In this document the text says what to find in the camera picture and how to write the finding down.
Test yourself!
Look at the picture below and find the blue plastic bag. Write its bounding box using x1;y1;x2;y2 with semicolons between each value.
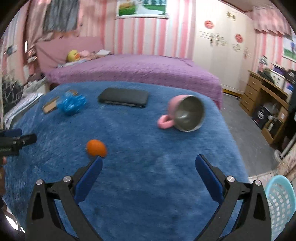
57;91;88;115

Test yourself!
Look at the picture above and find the small orange fruit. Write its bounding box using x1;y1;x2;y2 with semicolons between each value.
86;140;107;158

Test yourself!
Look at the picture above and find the left hand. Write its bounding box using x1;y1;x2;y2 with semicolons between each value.
0;157;7;196

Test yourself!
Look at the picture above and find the light blue plastic basket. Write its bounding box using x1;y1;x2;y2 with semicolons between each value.
265;175;295;240

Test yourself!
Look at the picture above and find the tan phone case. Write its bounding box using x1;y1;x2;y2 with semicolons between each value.
42;89;79;115

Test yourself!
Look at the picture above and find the pink headboard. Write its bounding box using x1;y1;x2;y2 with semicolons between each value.
35;37;104;73

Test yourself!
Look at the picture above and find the yellow duck plush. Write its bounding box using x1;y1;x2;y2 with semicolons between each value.
67;50;80;62

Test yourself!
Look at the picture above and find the wooden desk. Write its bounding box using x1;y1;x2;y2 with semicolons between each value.
240;71;289;147

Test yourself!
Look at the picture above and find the pink steel-lined mug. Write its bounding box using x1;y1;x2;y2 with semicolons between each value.
157;95;205;132

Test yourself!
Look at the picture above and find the black phone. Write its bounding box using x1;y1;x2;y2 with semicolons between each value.
98;87;149;108

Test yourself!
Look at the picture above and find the purple bedspread bed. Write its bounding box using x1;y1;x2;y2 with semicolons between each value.
45;54;223;108

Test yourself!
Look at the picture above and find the framed wedding picture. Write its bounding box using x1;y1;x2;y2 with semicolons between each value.
116;0;168;19

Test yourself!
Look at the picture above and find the white wardrobe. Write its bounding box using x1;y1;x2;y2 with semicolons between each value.
193;1;255;94

